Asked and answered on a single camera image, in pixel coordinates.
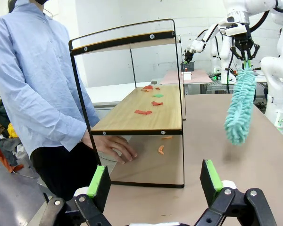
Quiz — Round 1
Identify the dark plastic basket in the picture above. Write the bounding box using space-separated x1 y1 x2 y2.
180 60 195 72

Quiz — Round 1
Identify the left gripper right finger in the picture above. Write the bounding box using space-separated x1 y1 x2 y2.
194 159 278 226

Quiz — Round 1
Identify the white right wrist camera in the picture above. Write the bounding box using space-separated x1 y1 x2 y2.
218 16 247 36

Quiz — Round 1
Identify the teal chenille duster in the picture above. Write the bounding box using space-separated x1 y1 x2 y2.
224 60 258 146

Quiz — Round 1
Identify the black background robot gripper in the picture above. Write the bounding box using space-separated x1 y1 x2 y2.
183 48 195 62

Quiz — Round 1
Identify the yellow garment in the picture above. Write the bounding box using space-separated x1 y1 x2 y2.
7 122 20 139

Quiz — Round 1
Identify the long red paper scrap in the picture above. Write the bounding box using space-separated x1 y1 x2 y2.
133 109 153 116

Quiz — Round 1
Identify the black frame wooden shelf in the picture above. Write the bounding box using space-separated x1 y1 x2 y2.
68 18 187 189

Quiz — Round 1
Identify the aluminium frame table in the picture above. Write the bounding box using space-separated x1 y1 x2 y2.
205 79 239 95

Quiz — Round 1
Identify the person's right forearm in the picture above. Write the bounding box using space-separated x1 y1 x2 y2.
21 77 95 153

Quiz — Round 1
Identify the person's right hand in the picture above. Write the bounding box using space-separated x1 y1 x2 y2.
81 135 138 165

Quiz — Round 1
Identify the person in blue shirt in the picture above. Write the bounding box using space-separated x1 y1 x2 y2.
0 0 102 203

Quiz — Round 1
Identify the pink table mat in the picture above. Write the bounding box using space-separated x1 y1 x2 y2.
159 69 213 85

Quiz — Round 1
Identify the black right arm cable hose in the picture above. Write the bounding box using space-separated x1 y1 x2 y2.
250 0 283 32

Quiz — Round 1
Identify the black background robot cable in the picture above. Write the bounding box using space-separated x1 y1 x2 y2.
227 37 234 94

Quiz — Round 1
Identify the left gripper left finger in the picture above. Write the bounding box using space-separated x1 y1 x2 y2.
39 165 113 226

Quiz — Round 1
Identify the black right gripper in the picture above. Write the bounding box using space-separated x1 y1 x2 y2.
230 23 260 68

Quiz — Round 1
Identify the orange frame stand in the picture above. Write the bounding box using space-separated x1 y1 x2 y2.
0 129 25 174

